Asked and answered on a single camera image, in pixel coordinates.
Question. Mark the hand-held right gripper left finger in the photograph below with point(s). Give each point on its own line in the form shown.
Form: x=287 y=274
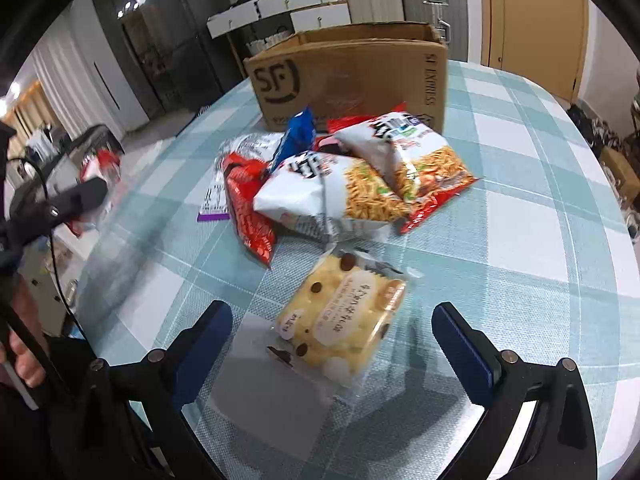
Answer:
x=200 y=355

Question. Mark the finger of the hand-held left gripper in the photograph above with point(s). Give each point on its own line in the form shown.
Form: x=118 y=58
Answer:
x=82 y=196

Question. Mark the white appliance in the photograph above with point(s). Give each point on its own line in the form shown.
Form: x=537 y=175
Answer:
x=37 y=280

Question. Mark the white noodle snack packet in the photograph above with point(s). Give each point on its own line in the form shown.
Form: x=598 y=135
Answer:
x=310 y=185
x=430 y=160

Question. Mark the blue snack packet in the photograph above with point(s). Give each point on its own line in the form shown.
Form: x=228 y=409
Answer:
x=299 y=132

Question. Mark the pile of shoes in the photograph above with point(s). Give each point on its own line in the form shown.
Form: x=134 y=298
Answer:
x=595 y=130

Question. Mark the silver suitcase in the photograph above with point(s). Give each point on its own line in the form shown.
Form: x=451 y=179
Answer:
x=435 y=0

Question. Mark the yellow cookie packet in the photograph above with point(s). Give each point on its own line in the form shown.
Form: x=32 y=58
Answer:
x=340 y=320

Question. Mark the person's left hand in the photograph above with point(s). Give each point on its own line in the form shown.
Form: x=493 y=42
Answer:
x=25 y=357

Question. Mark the long red snack packet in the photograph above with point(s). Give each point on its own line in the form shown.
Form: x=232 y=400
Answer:
x=247 y=220

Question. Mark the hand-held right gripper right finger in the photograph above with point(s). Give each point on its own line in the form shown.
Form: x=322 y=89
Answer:
x=465 y=355

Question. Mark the white desk with drawers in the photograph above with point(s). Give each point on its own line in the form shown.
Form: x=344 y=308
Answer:
x=280 y=5

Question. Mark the silver purple snack packet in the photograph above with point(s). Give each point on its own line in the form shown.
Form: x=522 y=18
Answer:
x=215 y=195

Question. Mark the dark tall cabinet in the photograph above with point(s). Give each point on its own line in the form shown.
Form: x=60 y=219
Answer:
x=165 y=35

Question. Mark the large printed cardboard box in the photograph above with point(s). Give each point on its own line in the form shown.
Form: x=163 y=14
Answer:
x=350 y=75

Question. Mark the small brown cardboard box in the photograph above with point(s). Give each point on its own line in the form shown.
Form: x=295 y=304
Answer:
x=620 y=166

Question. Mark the white curtain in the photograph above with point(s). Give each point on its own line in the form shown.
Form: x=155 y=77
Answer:
x=55 y=75

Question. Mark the red and white object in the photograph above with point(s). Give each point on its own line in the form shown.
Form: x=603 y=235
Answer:
x=100 y=165

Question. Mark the wooden door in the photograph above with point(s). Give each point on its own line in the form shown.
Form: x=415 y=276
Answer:
x=540 y=25

